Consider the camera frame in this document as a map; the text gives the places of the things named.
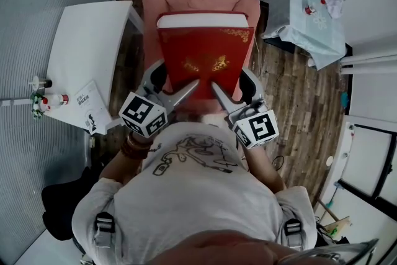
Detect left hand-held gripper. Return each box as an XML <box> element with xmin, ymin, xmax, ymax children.
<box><xmin>118</xmin><ymin>58</ymin><xmax>200</xmax><ymax>138</ymax></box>

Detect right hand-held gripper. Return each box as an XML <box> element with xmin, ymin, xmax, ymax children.
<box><xmin>210</xmin><ymin>67</ymin><xmax>280</xmax><ymax>150</ymax></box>

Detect red book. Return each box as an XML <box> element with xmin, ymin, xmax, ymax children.
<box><xmin>156</xmin><ymin>11</ymin><xmax>256</xmax><ymax>102</ymax></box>

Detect person's right forearm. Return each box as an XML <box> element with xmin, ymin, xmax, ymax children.
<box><xmin>238</xmin><ymin>141</ymin><xmax>287</xmax><ymax>194</ymax></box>

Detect person's left forearm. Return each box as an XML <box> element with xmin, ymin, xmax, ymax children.
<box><xmin>98</xmin><ymin>133</ymin><xmax>158</xmax><ymax>186</ymax></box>

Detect white paperback booklet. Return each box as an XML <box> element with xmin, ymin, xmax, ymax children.
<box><xmin>73</xmin><ymin>79</ymin><xmax>113</xmax><ymax>135</ymax></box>

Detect pink padded armchair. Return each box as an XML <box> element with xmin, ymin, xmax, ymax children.
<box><xmin>141</xmin><ymin>0</ymin><xmax>261</xmax><ymax>116</ymax></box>

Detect table with pale blue cloth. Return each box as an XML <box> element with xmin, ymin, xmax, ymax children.
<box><xmin>259</xmin><ymin>0</ymin><xmax>347</xmax><ymax>72</ymax></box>

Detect white side table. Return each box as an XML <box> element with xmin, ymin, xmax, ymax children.
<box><xmin>46</xmin><ymin>0</ymin><xmax>144</xmax><ymax>136</ymax></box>

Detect person's white printed t-shirt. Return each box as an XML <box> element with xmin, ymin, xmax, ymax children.
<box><xmin>71</xmin><ymin>120</ymin><xmax>318</xmax><ymax>265</ymax></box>

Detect white bottle with red cap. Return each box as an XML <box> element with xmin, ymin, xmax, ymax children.
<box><xmin>43</xmin><ymin>93</ymin><xmax>69</xmax><ymax>107</ymax></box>

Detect small potted flower plant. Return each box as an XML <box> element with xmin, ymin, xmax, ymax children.
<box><xmin>30</xmin><ymin>91</ymin><xmax>51</xmax><ymax>120</ymax></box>

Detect black office chair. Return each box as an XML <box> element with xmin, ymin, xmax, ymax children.
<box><xmin>41</xmin><ymin>165</ymin><xmax>102</xmax><ymax>242</ymax></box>

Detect white floor cable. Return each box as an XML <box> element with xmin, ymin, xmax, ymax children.
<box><xmin>252</xmin><ymin>36</ymin><xmax>265</xmax><ymax>73</ymax></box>

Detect brown bead bracelets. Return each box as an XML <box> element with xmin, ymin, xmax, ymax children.
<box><xmin>120</xmin><ymin>131</ymin><xmax>153</xmax><ymax>161</ymax></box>

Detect black floor cable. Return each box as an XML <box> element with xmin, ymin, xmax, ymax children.
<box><xmin>271</xmin><ymin>154</ymin><xmax>285</xmax><ymax>172</ymax></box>

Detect white desk with black frame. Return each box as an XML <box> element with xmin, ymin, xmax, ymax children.
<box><xmin>314</xmin><ymin>114</ymin><xmax>397</xmax><ymax>258</ymax></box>

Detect grey strap buckle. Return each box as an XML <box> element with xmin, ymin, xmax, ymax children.
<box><xmin>283</xmin><ymin>218</ymin><xmax>304</xmax><ymax>251</ymax></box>
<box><xmin>94</xmin><ymin>212</ymin><xmax>115</xmax><ymax>248</ymax></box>

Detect wooden frame piece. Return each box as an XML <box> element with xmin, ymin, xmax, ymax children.
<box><xmin>317</xmin><ymin>198</ymin><xmax>353</xmax><ymax>238</ymax></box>

